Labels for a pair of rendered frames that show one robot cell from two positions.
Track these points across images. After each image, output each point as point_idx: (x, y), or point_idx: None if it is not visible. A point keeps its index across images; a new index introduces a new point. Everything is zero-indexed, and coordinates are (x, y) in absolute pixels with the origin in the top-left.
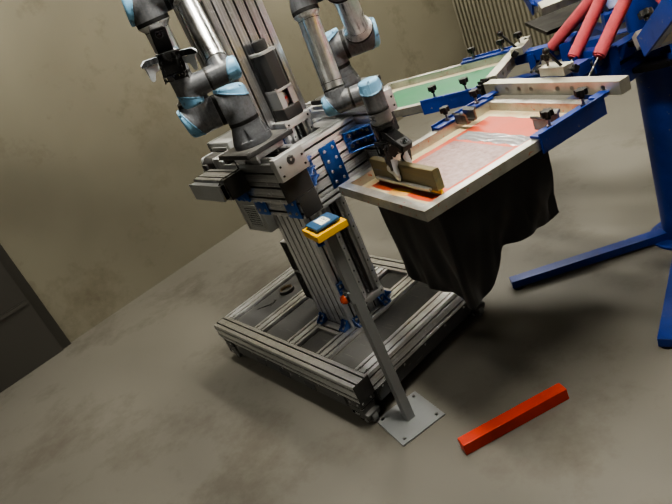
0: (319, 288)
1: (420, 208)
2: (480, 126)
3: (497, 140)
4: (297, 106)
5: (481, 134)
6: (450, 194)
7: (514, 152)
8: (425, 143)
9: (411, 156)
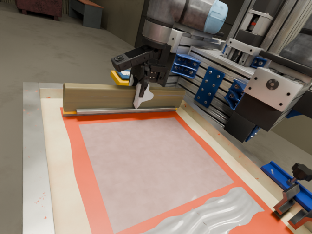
0: None
1: (36, 83)
2: (274, 232)
3: (173, 222)
4: (250, 37)
5: (227, 215)
6: (24, 100)
7: (34, 194)
8: (235, 152)
9: (139, 94)
